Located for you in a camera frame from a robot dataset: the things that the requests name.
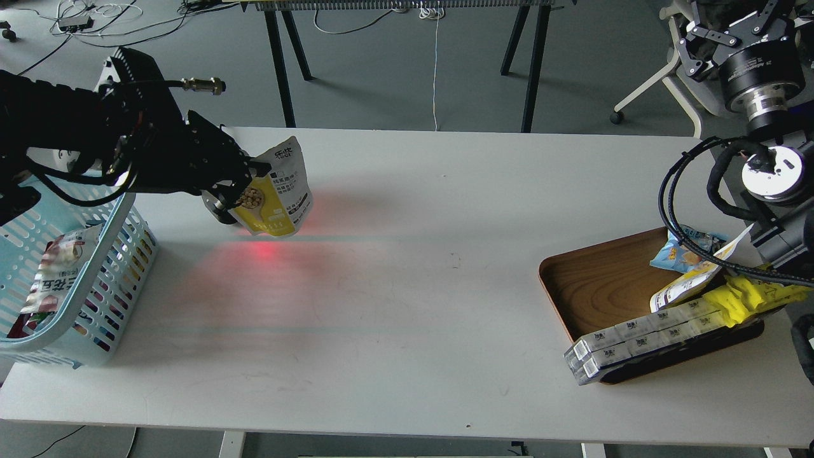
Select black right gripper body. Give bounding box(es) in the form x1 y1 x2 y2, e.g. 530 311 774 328
720 39 806 125

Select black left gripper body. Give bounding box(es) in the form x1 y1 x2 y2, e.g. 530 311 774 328
128 110 241 195

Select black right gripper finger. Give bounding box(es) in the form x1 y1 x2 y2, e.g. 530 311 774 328
679 18 742 80
744 1 800 43

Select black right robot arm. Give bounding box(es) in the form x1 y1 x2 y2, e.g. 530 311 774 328
677 1 812 281

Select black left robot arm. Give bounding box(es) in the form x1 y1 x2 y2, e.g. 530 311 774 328
2 71 272 224

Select red white snack bag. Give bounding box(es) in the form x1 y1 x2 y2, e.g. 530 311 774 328
6 223 102 338

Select light blue plastic basket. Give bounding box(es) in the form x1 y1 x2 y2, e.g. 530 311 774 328
1 177 159 368

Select blue snack bag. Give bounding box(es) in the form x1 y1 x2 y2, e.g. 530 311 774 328
649 225 729 274

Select yellow cartoon snack bag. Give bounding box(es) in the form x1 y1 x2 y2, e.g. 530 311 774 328
701 275 812 328

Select long clear snack box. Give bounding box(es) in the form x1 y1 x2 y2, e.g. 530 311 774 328
563 298 727 385

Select black barcode scanner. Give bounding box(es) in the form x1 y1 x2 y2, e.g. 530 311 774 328
201 191 238 225

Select black table legs background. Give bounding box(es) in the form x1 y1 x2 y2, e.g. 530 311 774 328
261 1 553 133

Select brown wooden tray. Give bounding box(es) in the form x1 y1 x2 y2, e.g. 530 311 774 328
539 227 764 385

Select black cable loop right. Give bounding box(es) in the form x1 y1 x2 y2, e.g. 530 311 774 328
658 137 814 288

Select black camera box left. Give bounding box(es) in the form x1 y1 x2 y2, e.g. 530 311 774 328
95 46 183 124

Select white hanging cable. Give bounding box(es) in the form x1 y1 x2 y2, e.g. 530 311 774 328
420 6 446 131

